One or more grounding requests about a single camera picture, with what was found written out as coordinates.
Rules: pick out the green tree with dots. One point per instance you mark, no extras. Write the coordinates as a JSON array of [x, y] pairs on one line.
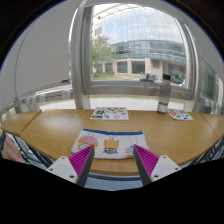
[[100, 50]]

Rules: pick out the glass fronted building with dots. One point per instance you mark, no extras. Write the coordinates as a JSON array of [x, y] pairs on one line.
[[143, 36]]

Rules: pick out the grey window frame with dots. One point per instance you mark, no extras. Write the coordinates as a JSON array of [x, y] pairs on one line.
[[80, 66]]

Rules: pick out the small colourful sticker sheet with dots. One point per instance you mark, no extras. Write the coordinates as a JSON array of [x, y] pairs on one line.
[[180, 115]]

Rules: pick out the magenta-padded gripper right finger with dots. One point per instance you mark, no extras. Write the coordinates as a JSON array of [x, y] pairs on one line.
[[160, 166]]

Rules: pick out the person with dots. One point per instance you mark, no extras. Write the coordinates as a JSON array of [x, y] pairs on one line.
[[10, 150]]

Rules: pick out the large colourful sticker sheet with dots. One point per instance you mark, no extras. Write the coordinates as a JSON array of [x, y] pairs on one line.
[[110, 113]]

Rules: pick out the white roller blind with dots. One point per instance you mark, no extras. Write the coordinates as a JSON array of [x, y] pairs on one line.
[[43, 50]]

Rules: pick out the clear water bottle black cap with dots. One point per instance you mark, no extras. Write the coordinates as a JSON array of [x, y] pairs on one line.
[[164, 96]]

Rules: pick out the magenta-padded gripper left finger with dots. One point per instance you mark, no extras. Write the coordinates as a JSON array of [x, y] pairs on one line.
[[65, 167]]

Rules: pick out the white wall socket trunking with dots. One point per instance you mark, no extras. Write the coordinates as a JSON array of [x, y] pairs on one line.
[[46, 96], [210, 102]]

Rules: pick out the white cartoon print towel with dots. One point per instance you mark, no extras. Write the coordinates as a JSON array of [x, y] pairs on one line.
[[100, 141]]

